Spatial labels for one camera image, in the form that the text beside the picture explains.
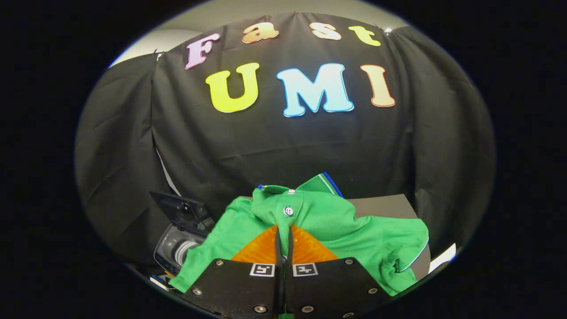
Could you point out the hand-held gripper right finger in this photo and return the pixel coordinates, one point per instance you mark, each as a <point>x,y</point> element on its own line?
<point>332,288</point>

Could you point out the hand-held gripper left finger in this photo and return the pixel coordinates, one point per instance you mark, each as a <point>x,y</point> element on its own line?
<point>239,288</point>

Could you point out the green polo shirt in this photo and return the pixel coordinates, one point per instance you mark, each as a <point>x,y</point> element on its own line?
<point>367,239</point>

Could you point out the grey washing machine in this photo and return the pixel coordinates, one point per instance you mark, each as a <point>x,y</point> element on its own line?
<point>170,248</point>

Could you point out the dark washing machine lid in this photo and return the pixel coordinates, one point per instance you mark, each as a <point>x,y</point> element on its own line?
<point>186,212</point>

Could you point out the small white object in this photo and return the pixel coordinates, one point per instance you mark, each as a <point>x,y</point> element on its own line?
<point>159,282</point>

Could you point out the white paper sheet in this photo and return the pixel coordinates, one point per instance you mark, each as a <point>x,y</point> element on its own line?
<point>443,259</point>

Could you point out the black backdrop cloth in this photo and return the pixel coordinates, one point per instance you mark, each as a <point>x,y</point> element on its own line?
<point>266,141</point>

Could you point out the beige cabinet with dark frame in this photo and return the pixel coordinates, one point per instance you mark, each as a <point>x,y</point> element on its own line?
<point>385,206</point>

